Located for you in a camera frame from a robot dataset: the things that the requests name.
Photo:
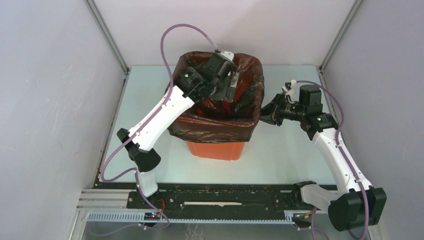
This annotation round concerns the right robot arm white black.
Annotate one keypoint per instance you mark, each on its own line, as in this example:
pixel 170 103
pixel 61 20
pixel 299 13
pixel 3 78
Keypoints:
pixel 357 203

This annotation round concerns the metal corner strip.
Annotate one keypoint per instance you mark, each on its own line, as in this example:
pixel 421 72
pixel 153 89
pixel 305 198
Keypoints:
pixel 353 11
pixel 107 35

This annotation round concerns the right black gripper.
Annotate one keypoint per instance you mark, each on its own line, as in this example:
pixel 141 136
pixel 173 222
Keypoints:
pixel 274 117

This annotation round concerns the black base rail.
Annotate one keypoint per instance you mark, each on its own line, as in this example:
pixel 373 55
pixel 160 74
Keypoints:
pixel 193 203

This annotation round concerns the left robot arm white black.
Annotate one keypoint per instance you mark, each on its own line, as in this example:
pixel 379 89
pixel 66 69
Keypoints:
pixel 215 79

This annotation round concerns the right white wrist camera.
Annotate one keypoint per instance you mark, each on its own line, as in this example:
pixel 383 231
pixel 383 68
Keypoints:
pixel 288 90

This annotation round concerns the left small circuit board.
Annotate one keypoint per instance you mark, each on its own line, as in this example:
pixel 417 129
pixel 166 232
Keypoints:
pixel 152 216

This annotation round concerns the right small circuit board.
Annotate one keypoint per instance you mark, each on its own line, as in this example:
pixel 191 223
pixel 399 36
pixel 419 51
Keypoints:
pixel 302 221

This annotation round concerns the right metal corner strip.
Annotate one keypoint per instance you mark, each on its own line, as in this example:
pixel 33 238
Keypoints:
pixel 353 11

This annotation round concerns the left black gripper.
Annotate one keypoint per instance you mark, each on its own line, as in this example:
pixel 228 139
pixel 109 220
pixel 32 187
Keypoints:
pixel 227 93

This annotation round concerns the black plastic trash bag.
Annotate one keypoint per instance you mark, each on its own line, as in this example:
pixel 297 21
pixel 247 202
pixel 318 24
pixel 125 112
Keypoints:
pixel 215 121

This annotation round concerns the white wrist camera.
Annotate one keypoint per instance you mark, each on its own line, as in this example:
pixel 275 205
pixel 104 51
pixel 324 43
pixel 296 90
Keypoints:
pixel 226 54
pixel 288 90

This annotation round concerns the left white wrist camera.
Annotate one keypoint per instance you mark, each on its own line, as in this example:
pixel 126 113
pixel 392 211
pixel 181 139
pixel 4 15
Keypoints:
pixel 226 54

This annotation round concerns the orange plastic trash bin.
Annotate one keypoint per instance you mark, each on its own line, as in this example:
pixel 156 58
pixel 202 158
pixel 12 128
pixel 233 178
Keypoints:
pixel 227 151

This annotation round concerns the small circuit board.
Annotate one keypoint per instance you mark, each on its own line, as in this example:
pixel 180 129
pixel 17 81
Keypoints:
pixel 302 221
pixel 152 216

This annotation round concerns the left metal corner strip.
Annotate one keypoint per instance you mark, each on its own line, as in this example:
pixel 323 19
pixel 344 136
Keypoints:
pixel 107 35

